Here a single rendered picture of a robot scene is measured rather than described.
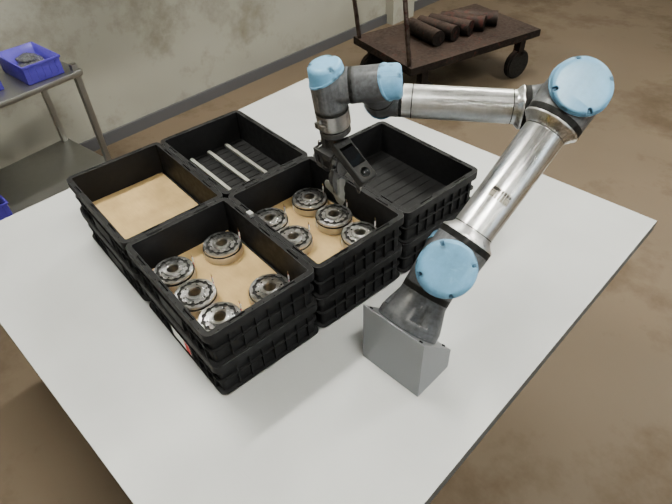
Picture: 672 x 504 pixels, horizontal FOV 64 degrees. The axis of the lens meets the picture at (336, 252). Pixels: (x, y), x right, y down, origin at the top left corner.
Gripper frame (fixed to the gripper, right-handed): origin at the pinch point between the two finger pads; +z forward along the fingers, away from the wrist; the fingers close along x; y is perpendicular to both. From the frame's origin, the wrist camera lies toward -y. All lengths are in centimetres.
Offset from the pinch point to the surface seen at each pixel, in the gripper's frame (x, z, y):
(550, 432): -31, 106, -53
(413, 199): -25.0, 20.9, 3.4
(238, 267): 29.1, 13.1, 14.7
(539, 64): -294, 142, 126
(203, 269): 36.2, 12.0, 20.5
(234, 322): 42.1, 1.5, -8.4
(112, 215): 44, 11, 59
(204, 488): 67, 21, -23
